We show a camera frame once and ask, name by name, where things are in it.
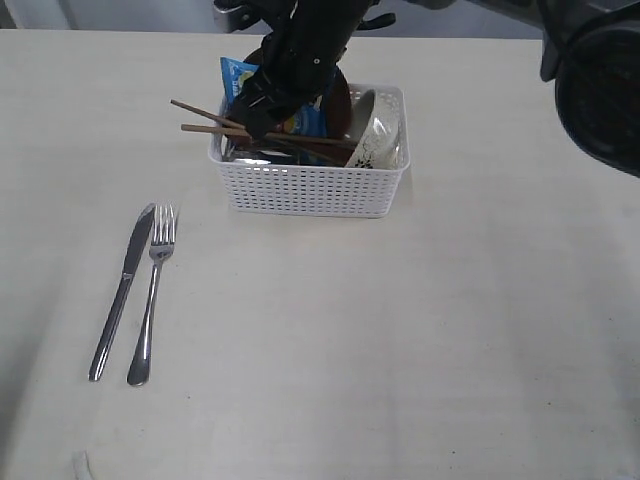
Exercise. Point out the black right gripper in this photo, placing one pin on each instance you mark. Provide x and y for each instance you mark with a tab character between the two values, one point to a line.
297	62

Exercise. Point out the blue chips bag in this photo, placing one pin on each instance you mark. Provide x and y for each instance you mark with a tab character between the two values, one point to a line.
235	73

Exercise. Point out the wooden chopstick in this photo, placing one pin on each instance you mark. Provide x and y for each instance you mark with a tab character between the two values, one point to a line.
271	136
334	155

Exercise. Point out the brown round plate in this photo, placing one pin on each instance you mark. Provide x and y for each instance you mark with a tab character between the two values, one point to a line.
330	115

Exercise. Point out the silver fork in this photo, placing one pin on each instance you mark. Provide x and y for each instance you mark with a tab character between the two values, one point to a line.
161	249

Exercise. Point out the silver table knife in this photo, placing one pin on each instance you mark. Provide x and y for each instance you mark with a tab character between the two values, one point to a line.
135	248

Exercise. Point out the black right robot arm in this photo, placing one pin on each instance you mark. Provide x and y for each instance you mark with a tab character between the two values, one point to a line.
590	54

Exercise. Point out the shiny steel cup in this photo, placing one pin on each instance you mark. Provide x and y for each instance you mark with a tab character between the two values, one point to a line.
251	155

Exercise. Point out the white perforated plastic basket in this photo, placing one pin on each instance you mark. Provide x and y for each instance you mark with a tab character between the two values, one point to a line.
314	190

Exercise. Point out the white ceramic bowl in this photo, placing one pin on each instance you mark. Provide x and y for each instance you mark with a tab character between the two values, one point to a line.
375	127

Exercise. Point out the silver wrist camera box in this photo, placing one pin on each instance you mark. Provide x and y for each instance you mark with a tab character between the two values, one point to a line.
238	15

